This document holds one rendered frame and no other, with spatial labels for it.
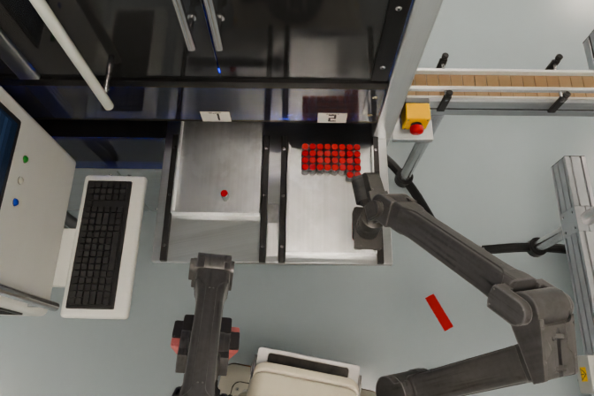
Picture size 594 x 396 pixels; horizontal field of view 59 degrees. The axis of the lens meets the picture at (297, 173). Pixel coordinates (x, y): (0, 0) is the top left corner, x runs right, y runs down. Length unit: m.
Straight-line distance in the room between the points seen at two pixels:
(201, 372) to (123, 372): 1.65
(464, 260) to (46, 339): 2.03
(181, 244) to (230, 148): 0.33
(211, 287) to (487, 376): 0.49
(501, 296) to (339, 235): 0.78
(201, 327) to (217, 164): 0.82
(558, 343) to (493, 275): 0.13
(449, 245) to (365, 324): 1.48
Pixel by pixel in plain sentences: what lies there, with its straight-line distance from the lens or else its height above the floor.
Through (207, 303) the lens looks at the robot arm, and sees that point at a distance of 0.96.
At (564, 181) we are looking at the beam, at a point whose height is 0.51.
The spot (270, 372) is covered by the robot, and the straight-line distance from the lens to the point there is 1.08.
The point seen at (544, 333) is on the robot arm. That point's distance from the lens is 0.86.
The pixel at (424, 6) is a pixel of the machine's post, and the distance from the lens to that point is 1.16.
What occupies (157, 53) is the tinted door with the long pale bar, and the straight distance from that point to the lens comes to 1.34.
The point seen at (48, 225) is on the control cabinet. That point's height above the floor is 0.91.
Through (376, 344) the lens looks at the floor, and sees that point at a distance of 2.42.
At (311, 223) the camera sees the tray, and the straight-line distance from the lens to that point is 1.57.
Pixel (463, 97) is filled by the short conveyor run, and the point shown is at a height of 0.93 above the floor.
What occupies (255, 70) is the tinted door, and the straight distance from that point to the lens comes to 1.36.
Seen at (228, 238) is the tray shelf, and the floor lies 0.88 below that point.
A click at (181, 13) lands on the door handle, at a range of 1.09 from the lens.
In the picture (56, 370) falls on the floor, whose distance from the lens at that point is 2.60.
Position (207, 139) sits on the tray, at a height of 0.88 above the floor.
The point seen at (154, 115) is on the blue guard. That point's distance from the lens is 1.60.
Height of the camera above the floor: 2.39
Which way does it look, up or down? 68 degrees down
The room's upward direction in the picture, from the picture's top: straight up
